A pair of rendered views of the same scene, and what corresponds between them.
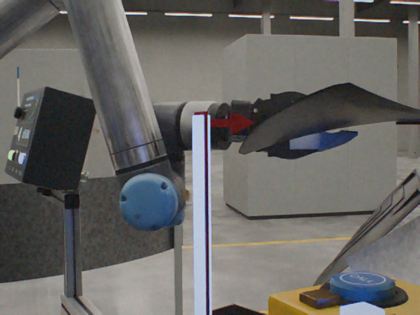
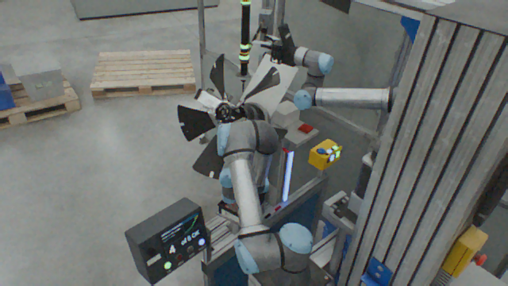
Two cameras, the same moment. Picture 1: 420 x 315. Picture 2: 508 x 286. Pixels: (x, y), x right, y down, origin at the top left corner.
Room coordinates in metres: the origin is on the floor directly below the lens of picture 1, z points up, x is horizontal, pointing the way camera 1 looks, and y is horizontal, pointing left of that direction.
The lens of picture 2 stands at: (1.20, 1.26, 2.27)
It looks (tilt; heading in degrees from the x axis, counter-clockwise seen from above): 37 degrees down; 251
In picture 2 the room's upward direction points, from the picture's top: 3 degrees clockwise
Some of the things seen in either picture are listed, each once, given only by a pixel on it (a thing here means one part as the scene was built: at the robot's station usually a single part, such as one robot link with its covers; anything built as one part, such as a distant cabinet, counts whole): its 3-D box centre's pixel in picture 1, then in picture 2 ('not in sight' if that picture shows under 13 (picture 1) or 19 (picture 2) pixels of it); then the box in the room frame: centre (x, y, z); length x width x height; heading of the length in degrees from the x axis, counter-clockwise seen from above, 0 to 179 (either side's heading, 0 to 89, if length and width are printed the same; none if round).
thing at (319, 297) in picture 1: (319, 298); not in sight; (0.33, -0.07, 1.08); 0.02 x 0.02 x 0.01; 27
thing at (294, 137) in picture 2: not in sight; (287, 127); (0.29, -0.66, 0.85); 0.36 x 0.24 x 0.03; 117
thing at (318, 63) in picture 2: not in sight; (317, 62); (0.50, 0.00, 1.64); 0.11 x 0.08 x 0.09; 127
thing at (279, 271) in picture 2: not in sight; (291, 265); (0.77, 0.53, 1.09); 0.15 x 0.15 x 0.10
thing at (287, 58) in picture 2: not in sight; (285, 52); (0.60, -0.13, 1.63); 0.12 x 0.08 x 0.09; 127
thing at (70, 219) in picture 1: (71, 243); (206, 245); (1.04, 0.26, 0.96); 0.03 x 0.03 x 0.20; 27
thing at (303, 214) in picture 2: not in sight; (267, 260); (0.66, 0.06, 0.45); 0.82 x 0.02 x 0.66; 27
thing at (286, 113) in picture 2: not in sight; (283, 113); (0.30, -0.74, 0.92); 0.17 x 0.16 x 0.11; 27
